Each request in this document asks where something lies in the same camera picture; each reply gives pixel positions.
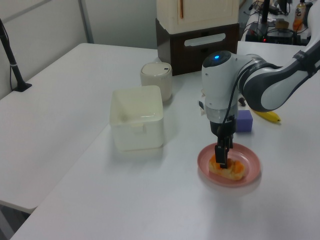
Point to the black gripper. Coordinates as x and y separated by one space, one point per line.
225 130

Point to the orange glazed bread loaf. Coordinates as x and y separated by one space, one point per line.
233 171

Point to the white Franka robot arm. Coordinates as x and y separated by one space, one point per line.
217 82

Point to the pink round plate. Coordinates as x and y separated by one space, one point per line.
240 152

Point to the blue foam cube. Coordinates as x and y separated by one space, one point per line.
244 121

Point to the yellow banana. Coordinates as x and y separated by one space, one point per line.
268 116

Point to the cream plastic storage bin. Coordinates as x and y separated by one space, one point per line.
136 117

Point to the cream lidded trash can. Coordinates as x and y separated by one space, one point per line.
156 81

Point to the black electronics box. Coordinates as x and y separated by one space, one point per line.
275 35

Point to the small brown box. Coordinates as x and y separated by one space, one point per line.
282 23

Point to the cream box with lid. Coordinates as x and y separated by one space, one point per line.
200 12

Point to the black monitor stand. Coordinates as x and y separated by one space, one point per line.
265 11

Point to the orange drink bottle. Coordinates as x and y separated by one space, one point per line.
298 15

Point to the black pole with base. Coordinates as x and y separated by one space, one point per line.
11 57

